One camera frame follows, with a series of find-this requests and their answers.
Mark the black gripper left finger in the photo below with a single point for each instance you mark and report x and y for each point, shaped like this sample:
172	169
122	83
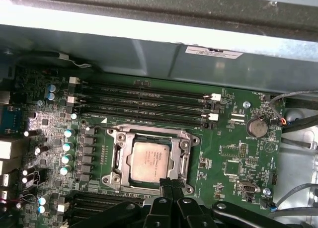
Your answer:
166	193

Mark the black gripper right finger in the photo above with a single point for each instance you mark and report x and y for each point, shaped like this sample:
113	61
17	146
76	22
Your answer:
177	193

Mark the silver green CPU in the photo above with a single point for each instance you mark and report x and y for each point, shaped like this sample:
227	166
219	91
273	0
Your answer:
146	161

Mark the metal socket cover frame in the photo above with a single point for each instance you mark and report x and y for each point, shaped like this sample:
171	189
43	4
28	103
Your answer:
177	151

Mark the RAM slot white clip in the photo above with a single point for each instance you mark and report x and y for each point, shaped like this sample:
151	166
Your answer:
149	109
104	205
149	89

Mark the green motherboard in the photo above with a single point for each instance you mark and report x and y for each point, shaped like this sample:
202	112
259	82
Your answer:
211	143

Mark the silver internal USB port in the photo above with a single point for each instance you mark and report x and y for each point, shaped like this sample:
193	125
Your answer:
247	188

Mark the round coin battery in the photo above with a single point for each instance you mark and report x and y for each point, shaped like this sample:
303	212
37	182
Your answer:
258	127

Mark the black open PC case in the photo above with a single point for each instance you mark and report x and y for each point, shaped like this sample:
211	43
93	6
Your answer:
149	54

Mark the white case sticker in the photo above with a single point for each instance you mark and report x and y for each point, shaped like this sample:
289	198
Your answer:
213	53

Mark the silver rear port block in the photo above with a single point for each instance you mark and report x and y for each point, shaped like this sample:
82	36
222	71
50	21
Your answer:
10	148

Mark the blue rear port connector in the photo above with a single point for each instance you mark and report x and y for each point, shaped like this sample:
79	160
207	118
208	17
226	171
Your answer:
12	120

